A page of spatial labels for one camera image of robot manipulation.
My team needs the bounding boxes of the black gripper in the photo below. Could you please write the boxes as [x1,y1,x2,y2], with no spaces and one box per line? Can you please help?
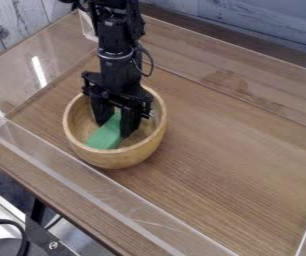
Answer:
[81,52,153,138]

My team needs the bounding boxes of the green rectangular block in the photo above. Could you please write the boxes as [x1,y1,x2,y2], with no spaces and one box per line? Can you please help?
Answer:
[85,112,121,150]

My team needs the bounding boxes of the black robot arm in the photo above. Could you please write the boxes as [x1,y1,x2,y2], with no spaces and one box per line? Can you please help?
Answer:
[76,0,153,138]

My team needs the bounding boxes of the brown wooden bowl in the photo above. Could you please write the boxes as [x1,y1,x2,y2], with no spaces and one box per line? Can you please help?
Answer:
[62,87,167,169]

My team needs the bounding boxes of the black table leg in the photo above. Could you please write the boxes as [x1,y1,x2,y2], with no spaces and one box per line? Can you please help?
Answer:
[30,199,46,224]

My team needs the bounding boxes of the clear acrylic corner bracket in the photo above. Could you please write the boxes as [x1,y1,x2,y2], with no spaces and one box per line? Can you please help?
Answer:
[78,10,98,43]

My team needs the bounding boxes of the clear acrylic tray wall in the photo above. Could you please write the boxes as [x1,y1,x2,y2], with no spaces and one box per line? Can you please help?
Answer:
[0,15,306,256]

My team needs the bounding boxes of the black metal bracket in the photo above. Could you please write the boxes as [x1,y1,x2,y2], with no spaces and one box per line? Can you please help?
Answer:
[25,219,80,256]

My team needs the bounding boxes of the black cable loop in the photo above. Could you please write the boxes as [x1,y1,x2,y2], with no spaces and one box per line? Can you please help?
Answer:
[0,218,30,256]

